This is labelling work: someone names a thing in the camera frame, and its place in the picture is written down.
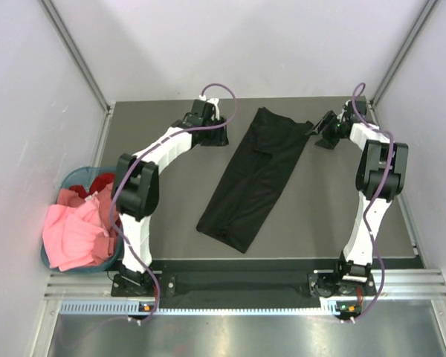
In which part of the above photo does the grey slotted cable duct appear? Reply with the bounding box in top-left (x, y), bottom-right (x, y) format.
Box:
top-left (59, 300), bottom-right (340, 316)

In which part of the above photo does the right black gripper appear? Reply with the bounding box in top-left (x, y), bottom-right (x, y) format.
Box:
top-left (306, 111), bottom-right (346, 149)

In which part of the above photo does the red t shirt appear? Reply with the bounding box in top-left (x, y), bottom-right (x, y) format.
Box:
top-left (68, 173), bottom-right (115, 199)

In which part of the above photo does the pink t shirt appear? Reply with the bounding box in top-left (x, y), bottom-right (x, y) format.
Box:
top-left (42, 184), bottom-right (122, 272)

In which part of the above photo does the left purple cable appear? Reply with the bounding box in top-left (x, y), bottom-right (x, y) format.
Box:
top-left (109, 83), bottom-right (237, 323)

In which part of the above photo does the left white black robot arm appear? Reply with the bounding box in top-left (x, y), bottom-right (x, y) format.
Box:
top-left (111, 95), bottom-right (229, 297)

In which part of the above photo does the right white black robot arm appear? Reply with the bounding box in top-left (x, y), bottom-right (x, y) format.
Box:
top-left (308, 100), bottom-right (409, 298)

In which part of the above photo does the teal plastic basket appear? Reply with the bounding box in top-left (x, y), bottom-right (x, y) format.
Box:
top-left (61, 167), bottom-right (123, 275)

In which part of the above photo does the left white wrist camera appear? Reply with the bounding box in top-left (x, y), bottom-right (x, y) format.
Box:
top-left (198, 94), bottom-right (220, 118)

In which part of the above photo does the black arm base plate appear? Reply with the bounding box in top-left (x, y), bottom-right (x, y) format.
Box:
top-left (111, 259), bottom-right (376, 309)

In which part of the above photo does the black t shirt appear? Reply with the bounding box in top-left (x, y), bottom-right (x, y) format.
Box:
top-left (196, 107), bottom-right (314, 254)

